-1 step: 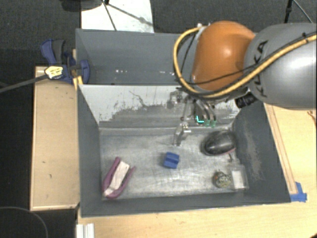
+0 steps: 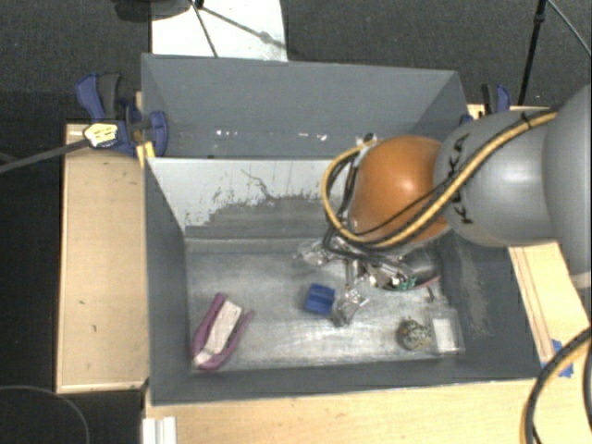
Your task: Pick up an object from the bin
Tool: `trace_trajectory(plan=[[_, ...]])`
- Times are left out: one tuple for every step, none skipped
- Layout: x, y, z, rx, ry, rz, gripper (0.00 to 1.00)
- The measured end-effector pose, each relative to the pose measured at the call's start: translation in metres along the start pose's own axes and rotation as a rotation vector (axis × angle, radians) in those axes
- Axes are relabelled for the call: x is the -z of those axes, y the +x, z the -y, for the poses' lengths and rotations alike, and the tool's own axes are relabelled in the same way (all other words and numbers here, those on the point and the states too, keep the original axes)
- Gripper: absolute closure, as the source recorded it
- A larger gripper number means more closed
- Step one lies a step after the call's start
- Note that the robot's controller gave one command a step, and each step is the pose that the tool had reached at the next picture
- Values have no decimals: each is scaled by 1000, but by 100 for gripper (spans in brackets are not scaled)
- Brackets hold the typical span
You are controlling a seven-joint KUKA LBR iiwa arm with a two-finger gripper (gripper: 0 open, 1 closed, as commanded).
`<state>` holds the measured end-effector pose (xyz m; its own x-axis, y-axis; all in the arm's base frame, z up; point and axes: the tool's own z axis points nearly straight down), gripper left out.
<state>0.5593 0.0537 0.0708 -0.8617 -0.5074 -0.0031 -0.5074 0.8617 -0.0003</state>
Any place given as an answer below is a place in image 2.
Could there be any grey metal bin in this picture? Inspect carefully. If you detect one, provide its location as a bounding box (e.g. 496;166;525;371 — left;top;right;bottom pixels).
140;52;542;406

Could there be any pale wood board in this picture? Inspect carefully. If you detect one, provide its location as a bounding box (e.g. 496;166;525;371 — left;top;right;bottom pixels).
55;121;152;395

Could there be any blue ribbed block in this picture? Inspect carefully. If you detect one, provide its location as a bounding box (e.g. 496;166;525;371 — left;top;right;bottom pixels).
302;283;336;315

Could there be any clear plastic box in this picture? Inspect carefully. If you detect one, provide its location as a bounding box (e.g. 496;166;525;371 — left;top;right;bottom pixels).
426;306;466;356

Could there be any speckled green-grey ball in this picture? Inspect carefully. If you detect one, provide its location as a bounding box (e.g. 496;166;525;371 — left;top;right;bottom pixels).
396;316;435;352

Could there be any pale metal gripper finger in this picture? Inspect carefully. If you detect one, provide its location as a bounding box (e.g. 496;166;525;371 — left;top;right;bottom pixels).
292;240;336;268
329;290;372;328

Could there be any purple and white flat object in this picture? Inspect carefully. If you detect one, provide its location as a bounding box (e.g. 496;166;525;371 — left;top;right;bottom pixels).
191;291;254;372

